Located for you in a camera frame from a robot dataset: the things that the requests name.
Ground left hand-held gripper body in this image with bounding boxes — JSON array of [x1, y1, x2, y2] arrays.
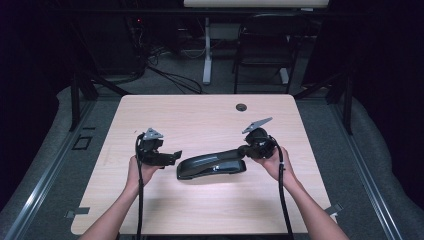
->
[[136, 127, 165, 165]]

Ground aluminium floor rail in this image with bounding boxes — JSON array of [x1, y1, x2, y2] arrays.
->
[[2, 99, 97, 240], [329, 99, 405, 240]]

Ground black chair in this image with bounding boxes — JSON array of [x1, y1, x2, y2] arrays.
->
[[231, 13, 310, 95]]

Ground white desk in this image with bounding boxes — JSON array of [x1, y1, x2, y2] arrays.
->
[[182, 0, 331, 86]]

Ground black stapler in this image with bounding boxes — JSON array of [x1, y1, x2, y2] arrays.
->
[[176, 148, 248, 181]]

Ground black metal stand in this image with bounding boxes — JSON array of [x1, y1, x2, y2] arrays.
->
[[293, 70, 355, 136], [68, 70, 132, 132]]

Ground right hand-held gripper black cable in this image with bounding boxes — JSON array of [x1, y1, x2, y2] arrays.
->
[[270, 135, 295, 240]]

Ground black floor cables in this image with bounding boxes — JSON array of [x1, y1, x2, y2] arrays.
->
[[143, 46, 208, 96]]

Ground person's left hand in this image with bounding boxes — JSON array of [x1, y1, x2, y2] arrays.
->
[[125, 155, 165, 195]]

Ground hand-held gripper black cable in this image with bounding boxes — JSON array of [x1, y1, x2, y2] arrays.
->
[[270, 135, 295, 240], [134, 133, 145, 240]]

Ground left hand-held gripper black cable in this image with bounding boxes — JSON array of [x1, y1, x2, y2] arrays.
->
[[134, 133, 145, 240]]

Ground grey tape strip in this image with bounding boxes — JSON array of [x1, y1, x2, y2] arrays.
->
[[324, 202, 345, 216], [64, 206, 91, 220]]

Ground dark equipment with red light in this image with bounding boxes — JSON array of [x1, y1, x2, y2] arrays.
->
[[124, 14, 149, 69]]

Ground person's right hand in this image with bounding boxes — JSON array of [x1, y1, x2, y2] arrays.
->
[[251, 146, 298, 192]]

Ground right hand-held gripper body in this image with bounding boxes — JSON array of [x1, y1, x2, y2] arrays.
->
[[241, 116, 278, 160]]

